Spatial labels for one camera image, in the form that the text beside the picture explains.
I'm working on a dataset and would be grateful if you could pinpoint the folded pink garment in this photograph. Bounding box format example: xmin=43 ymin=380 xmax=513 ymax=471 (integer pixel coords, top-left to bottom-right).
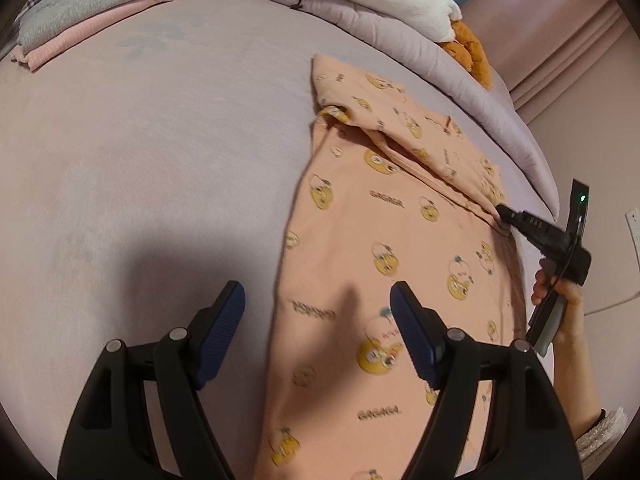
xmin=12 ymin=0 xmax=177 ymax=74

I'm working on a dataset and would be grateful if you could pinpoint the lilac quilt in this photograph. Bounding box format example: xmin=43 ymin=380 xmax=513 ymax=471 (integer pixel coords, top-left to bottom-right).
xmin=171 ymin=0 xmax=560 ymax=222

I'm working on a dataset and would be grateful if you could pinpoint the peach printed child's garment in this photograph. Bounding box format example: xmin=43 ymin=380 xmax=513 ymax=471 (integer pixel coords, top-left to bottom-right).
xmin=255 ymin=52 xmax=529 ymax=480

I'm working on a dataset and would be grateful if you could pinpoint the pink curtain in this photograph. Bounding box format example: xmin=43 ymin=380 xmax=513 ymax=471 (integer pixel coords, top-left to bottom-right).
xmin=457 ymin=0 xmax=640 ymax=113

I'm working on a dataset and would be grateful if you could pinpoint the person's right forearm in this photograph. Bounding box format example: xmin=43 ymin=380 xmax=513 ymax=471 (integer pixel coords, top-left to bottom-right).
xmin=549 ymin=305 xmax=628 ymax=480

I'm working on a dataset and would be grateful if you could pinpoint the folded grey fleece garment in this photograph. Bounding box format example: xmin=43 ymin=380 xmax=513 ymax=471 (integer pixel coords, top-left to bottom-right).
xmin=16 ymin=0 xmax=175 ymax=53

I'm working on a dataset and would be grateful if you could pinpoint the lilac bed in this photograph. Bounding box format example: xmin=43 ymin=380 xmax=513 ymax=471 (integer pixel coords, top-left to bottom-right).
xmin=0 ymin=0 xmax=561 ymax=480

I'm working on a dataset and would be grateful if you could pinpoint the person's right hand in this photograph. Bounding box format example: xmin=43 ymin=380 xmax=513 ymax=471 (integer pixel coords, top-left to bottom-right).
xmin=531 ymin=259 xmax=585 ymax=346

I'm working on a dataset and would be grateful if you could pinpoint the white cable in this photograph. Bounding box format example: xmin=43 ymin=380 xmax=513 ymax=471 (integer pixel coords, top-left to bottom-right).
xmin=584 ymin=294 xmax=640 ymax=317

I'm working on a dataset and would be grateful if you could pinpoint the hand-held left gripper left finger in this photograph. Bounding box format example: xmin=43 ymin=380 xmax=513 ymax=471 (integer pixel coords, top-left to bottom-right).
xmin=56 ymin=281 xmax=246 ymax=480

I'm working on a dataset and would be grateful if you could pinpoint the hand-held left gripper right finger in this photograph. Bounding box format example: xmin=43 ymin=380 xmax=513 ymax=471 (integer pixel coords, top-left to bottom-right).
xmin=390 ymin=281 xmax=584 ymax=480

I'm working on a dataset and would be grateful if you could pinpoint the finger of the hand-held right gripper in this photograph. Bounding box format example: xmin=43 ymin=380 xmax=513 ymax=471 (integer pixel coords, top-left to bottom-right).
xmin=496 ymin=203 xmax=543 ymax=242

